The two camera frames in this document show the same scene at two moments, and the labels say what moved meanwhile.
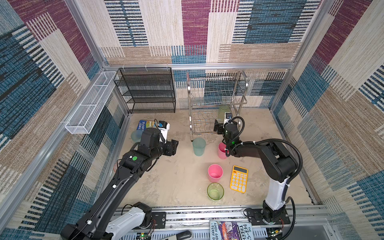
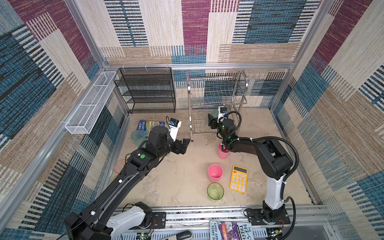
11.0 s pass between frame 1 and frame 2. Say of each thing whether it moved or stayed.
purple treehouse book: stayed
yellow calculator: stayed
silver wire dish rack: stayed
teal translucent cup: moved
